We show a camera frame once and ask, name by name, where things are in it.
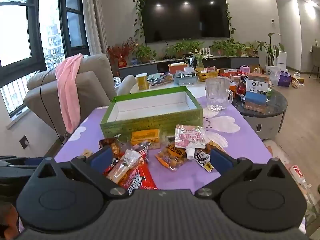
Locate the row of green potted plants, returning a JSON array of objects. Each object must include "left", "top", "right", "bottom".
[{"left": 165, "top": 39, "right": 204, "bottom": 59}]

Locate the red berry branch decoration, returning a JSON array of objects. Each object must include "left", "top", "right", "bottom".
[{"left": 107, "top": 37, "right": 138, "bottom": 68}]

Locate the blue brown carton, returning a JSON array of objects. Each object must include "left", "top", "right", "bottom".
[{"left": 244, "top": 73, "right": 271, "bottom": 113}]

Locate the beige curtain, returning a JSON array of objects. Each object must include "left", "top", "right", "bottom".
[{"left": 82, "top": 0, "right": 108, "bottom": 56}]

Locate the red white-lettered snack packet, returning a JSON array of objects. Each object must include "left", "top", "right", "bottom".
[{"left": 119, "top": 164, "right": 158, "bottom": 196}]

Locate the black white snack packet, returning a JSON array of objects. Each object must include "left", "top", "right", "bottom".
[{"left": 194, "top": 149, "right": 216, "bottom": 173}]

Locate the wall-mounted television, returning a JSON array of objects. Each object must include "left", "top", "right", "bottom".
[{"left": 140, "top": 0, "right": 231, "bottom": 44}]

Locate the cluster of small potted plants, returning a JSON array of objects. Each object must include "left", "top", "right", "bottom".
[{"left": 211, "top": 38, "right": 258, "bottom": 57}]

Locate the purple gift bag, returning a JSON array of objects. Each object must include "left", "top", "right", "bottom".
[{"left": 278, "top": 71, "right": 292, "bottom": 88}]

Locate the red snack bags pile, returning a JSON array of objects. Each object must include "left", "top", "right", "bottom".
[{"left": 235, "top": 79, "right": 249, "bottom": 98}]

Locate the purple printed tablecloth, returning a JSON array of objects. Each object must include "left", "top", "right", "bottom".
[{"left": 54, "top": 96, "right": 274, "bottom": 190}]

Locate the orange tissue box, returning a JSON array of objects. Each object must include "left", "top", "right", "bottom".
[{"left": 168, "top": 63, "right": 188, "bottom": 75}]

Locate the green cardboard box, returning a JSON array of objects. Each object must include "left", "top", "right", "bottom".
[{"left": 100, "top": 85, "right": 203, "bottom": 143}]

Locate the yellow can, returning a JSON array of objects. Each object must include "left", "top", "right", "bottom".
[{"left": 136, "top": 73, "right": 150, "bottom": 91}]

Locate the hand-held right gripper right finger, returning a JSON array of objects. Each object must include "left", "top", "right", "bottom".
[{"left": 194, "top": 149, "right": 286, "bottom": 201}]

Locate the grey dining chair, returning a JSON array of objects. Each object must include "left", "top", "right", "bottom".
[{"left": 309, "top": 45, "right": 320, "bottom": 78}]

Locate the yellow snack box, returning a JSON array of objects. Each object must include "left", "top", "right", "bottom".
[{"left": 130, "top": 129, "right": 161, "bottom": 149}]

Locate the grey television cabinet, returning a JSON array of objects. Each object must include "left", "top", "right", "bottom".
[{"left": 118, "top": 56, "right": 260, "bottom": 78}]

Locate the glass pitcher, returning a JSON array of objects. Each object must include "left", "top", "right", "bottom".
[{"left": 205, "top": 77, "right": 234, "bottom": 112}]

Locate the wall outlet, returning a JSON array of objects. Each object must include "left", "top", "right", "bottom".
[{"left": 19, "top": 135, "right": 31, "bottom": 150}]

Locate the grey armchair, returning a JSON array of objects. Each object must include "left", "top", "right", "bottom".
[{"left": 24, "top": 53, "right": 137, "bottom": 141}]

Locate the orange clear snack packet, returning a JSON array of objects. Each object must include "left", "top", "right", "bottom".
[{"left": 155, "top": 144, "right": 193, "bottom": 172}]

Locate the brown snack packet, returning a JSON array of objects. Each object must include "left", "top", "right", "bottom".
[{"left": 99, "top": 137, "right": 126, "bottom": 156}]

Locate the spider plant in vase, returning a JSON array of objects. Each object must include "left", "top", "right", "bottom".
[{"left": 189, "top": 45, "right": 211, "bottom": 69}]

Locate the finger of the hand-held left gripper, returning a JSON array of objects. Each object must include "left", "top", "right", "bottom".
[{"left": 0, "top": 156, "right": 46, "bottom": 172}]

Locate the pink towel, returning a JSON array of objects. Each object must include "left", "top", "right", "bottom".
[{"left": 55, "top": 53, "right": 84, "bottom": 134}]

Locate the small red snack packet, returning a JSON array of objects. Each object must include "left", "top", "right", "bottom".
[{"left": 103, "top": 159, "right": 119, "bottom": 177}]

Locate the tall broad-leaf plant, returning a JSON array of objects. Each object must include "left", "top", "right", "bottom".
[{"left": 256, "top": 32, "right": 285, "bottom": 67}]

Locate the yellow woven basket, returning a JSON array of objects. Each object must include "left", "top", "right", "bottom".
[{"left": 195, "top": 68, "right": 220, "bottom": 82}]

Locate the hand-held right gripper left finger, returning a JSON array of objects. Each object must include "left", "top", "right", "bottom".
[{"left": 32, "top": 146, "right": 127, "bottom": 201}]

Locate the checkered snack packet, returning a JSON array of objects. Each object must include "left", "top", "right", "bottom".
[{"left": 129, "top": 141, "right": 150, "bottom": 158}]

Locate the white air purifier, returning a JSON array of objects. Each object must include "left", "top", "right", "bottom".
[{"left": 276, "top": 51, "right": 288, "bottom": 71}]

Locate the blue plastic basket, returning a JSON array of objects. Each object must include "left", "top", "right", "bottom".
[{"left": 173, "top": 70, "right": 199, "bottom": 86}]

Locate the leafy potted plant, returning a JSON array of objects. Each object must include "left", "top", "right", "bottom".
[{"left": 134, "top": 43, "right": 157, "bottom": 63}]

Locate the beige sausage packet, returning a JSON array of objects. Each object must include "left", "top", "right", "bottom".
[{"left": 106, "top": 149, "right": 143, "bottom": 183}]

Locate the white round coffee table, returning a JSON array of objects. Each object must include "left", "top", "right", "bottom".
[{"left": 130, "top": 76, "right": 208, "bottom": 95}]

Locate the dark round side table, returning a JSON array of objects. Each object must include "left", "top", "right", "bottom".
[{"left": 232, "top": 86, "right": 288, "bottom": 140}]

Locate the pink spouted drink pouch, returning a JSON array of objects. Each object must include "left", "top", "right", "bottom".
[{"left": 174, "top": 124, "right": 206, "bottom": 160}]

